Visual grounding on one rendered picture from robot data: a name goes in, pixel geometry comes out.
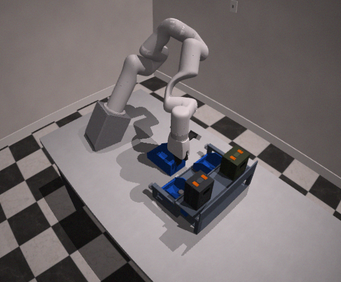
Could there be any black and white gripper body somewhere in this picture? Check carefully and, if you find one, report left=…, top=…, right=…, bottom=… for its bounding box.
left=167, top=132, right=190, bottom=160

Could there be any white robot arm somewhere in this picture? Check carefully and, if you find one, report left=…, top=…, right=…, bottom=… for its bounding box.
left=103, top=18, right=209, bottom=141

